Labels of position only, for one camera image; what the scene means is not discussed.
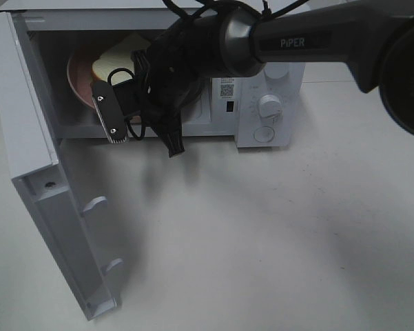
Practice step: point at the white microwave door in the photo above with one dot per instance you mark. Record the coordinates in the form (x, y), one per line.
(39, 174)

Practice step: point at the white microwave knob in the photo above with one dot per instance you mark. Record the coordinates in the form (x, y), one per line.
(276, 71)
(269, 106)

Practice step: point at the lower white microwave knob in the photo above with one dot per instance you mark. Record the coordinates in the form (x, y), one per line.
(269, 106)

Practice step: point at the upper white microwave knob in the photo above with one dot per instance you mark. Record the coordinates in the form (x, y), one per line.
(276, 71)

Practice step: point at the round white door button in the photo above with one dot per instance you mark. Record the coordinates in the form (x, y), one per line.
(264, 134)

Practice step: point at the white bread sandwich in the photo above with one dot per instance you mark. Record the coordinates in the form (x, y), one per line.
(118, 56)

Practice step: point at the pink round plate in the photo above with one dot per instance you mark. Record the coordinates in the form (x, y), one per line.
(79, 72)

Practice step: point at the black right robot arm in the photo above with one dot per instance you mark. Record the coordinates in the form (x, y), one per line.
(222, 39)

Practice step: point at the white warning label sticker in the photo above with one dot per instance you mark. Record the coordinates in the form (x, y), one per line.
(226, 88)

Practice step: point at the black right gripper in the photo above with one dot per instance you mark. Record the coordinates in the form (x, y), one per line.
(162, 85)

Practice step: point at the white microwave oven body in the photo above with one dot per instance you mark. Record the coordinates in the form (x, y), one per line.
(61, 27)

